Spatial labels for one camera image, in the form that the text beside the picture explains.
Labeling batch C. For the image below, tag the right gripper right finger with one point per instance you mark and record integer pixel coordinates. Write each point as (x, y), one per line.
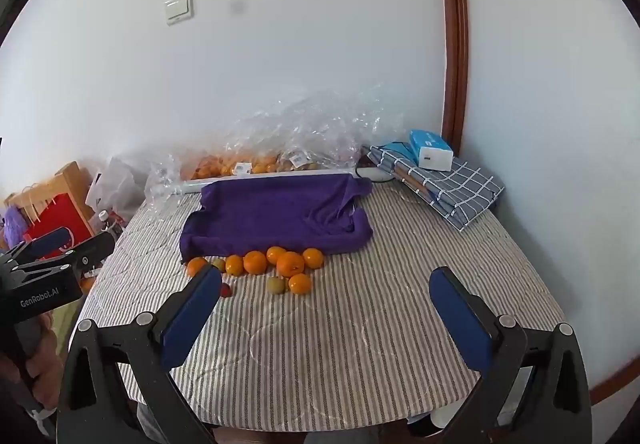
(532, 387)

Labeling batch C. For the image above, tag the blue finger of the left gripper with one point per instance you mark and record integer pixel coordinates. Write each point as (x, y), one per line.
(42, 247)

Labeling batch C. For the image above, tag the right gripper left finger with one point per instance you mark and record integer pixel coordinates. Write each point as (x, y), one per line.
(93, 406)

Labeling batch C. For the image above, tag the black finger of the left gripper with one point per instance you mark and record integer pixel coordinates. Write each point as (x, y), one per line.
(91, 253)

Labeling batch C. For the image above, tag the small green fruit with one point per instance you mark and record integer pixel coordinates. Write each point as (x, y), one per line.
(219, 264)

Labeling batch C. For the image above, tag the small red fruit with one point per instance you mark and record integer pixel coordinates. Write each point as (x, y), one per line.
(225, 290)

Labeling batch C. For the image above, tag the small orange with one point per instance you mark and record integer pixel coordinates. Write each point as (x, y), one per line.
(233, 265)

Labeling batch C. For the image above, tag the green-yellow fruit front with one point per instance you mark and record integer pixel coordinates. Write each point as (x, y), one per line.
(276, 285)

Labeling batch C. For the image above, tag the large orange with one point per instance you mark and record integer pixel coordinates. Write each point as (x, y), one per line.
(290, 264)

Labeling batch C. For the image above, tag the orange front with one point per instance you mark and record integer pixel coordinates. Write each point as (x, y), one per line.
(300, 284)

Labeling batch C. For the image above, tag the orange end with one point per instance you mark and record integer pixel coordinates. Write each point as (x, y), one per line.
(314, 258)

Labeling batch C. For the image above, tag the person's left hand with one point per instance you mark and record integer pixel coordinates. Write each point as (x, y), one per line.
(45, 366)

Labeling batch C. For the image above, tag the red paper bag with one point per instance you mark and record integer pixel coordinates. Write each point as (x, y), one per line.
(60, 212)

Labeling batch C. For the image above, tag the drink bottle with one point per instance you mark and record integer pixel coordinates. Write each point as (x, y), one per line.
(110, 223)

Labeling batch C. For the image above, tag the cardboard box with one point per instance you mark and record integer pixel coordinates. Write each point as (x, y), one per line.
(70, 179)

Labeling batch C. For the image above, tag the white plastic bag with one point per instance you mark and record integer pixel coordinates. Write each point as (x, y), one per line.
(119, 187)

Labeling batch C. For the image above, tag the bagged oranges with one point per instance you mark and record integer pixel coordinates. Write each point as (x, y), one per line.
(223, 166)

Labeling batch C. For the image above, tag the striped quilted table cover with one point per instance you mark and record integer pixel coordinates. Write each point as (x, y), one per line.
(366, 345)

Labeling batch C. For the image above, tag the purple towel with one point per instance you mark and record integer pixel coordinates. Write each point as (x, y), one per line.
(295, 213)

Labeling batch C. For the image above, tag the grey checked folded cloth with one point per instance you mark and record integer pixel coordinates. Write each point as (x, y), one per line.
(460, 196)

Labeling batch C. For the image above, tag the clear plastic bags pile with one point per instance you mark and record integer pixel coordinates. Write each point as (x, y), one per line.
(325, 127)

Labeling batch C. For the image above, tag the blue white tissue pack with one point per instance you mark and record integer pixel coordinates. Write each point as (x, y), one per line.
(430, 151)

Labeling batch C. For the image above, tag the white wall switch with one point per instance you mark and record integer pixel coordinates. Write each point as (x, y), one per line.
(178, 10)

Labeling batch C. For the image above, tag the brown wooden door frame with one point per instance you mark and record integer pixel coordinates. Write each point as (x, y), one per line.
(456, 15)

